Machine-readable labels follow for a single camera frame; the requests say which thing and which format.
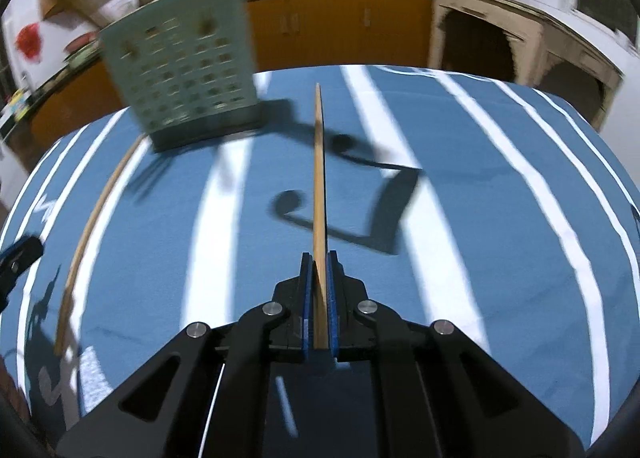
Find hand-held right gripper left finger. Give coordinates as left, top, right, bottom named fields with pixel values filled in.
left=55, top=252, right=316, bottom=458

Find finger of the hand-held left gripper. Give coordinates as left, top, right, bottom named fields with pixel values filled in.
left=0, top=235, right=45, bottom=311

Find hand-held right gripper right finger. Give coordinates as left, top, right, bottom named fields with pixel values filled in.
left=326, top=251, right=585, bottom=458

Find wooden chopstick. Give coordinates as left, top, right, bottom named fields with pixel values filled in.
left=54, top=135, right=148, bottom=356
left=312, top=83, right=331, bottom=351

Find green perforated utensil holder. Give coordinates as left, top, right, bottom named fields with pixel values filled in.
left=100, top=0, right=266, bottom=153

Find detergent bottle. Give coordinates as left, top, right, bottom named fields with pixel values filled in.
left=7, top=90, right=31, bottom=120

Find blue white striped tablecloth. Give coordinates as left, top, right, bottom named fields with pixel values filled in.
left=0, top=64, right=640, bottom=449

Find hanging red plastic bag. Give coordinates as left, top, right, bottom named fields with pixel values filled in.
left=15, top=23, right=43, bottom=61

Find orange lower kitchen cabinets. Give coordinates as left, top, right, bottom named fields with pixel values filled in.
left=30, top=0, right=433, bottom=139

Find beige side cabinet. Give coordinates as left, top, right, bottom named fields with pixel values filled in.
left=429, top=0, right=626, bottom=131

